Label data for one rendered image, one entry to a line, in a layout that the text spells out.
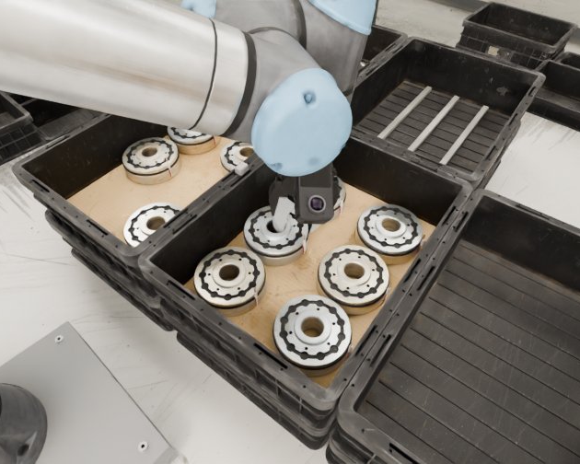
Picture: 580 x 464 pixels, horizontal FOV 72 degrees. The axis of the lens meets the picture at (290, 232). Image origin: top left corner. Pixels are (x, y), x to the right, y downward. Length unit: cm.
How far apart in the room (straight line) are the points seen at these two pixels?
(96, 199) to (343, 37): 53
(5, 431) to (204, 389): 26
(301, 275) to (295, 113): 38
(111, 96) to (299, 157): 13
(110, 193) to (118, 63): 56
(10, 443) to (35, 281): 35
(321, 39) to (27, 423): 57
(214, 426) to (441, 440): 32
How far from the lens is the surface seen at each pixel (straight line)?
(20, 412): 64
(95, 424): 66
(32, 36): 25
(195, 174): 79
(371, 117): 93
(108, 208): 77
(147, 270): 53
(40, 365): 73
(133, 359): 74
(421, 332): 59
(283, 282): 61
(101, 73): 26
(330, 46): 44
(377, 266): 60
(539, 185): 110
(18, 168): 75
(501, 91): 102
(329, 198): 50
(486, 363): 61
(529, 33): 236
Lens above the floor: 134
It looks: 50 degrees down
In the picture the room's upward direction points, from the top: straight up
